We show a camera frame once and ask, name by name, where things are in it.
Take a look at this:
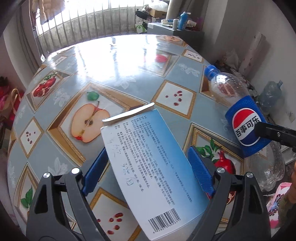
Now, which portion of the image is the blue spray bottle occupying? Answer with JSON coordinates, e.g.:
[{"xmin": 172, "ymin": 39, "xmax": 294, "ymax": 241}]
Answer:
[{"xmin": 178, "ymin": 12, "xmax": 191, "ymax": 30}]

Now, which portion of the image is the cardboard box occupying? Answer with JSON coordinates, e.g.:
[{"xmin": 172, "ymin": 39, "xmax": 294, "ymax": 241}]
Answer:
[{"xmin": 148, "ymin": 9, "xmax": 167, "ymax": 19}]

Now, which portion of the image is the white green carton on floor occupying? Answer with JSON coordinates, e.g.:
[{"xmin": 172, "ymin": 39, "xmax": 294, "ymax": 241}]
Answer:
[{"xmin": 135, "ymin": 22, "xmax": 148, "ymax": 34}]

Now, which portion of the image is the pepsi plastic bottle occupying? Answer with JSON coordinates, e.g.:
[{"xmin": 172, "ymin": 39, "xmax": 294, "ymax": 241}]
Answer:
[{"xmin": 204, "ymin": 65, "xmax": 285, "ymax": 192}]

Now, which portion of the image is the hanging beige jacket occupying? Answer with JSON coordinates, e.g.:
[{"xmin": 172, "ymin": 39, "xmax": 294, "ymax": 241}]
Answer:
[{"xmin": 31, "ymin": 0, "xmax": 65, "ymax": 25}]

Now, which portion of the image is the white small bottle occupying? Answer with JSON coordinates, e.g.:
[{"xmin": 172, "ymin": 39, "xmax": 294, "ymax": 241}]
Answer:
[{"xmin": 172, "ymin": 19, "xmax": 178, "ymax": 31}]

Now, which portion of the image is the fruit pattern tablecloth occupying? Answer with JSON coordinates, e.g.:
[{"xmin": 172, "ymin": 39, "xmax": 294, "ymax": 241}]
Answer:
[{"xmin": 6, "ymin": 34, "xmax": 271, "ymax": 241}]

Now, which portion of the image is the large water jug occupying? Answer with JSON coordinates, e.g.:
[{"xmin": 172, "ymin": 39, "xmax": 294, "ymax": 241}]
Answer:
[{"xmin": 258, "ymin": 80, "xmax": 285, "ymax": 114}]

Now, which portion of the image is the pile of colourful bags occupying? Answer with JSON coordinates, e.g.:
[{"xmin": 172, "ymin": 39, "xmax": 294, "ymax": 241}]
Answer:
[{"xmin": 0, "ymin": 76, "xmax": 24, "ymax": 148}]

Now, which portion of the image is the wooden board against wall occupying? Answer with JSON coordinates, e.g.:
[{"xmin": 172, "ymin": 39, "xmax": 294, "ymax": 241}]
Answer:
[{"xmin": 238, "ymin": 31, "xmax": 270, "ymax": 78}]

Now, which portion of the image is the metal balcony railing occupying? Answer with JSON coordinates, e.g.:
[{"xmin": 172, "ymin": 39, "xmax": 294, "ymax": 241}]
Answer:
[{"xmin": 33, "ymin": 1, "xmax": 144, "ymax": 56}]

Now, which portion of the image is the person's right hand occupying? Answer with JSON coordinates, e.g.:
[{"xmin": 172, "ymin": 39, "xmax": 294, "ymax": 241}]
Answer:
[{"xmin": 291, "ymin": 163, "xmax": 296, "ymax": 189}]

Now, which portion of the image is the grey cabinet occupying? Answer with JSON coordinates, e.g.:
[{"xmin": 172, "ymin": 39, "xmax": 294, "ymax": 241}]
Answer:
[{"xmin": 147, "ymin": 23, "xmax": 204, "ymax": 51}]

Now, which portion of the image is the white blue medicine box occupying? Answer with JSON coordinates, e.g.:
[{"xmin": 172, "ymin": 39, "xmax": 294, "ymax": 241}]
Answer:
[{"xmin": 101, "ymin": 104, "xmax": 209, "ymax": 240}]

